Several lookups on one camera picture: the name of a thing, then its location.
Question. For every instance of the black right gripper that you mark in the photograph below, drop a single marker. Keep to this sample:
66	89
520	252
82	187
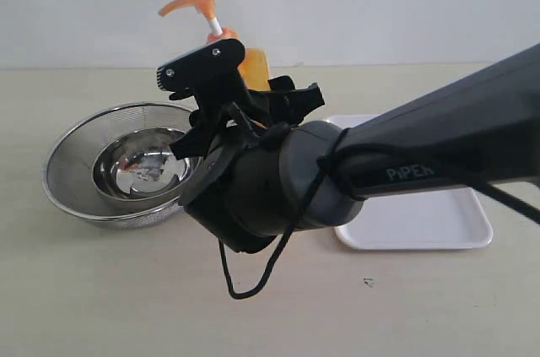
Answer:
234	193

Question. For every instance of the orange pump soap bottle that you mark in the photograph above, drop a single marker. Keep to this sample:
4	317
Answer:
254	68

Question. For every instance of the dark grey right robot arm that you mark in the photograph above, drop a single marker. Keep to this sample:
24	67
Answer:
476	132

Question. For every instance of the small stainless steel bowl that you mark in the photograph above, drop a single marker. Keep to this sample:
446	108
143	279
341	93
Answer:
141	167

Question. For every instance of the steel mesh colander bowl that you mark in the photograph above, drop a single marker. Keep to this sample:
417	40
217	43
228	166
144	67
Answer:
67	172

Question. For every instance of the white rectangular plastic tray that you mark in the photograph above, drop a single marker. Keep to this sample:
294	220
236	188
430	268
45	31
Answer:
444	220

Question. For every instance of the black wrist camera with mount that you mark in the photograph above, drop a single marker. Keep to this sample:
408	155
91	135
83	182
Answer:
209	74

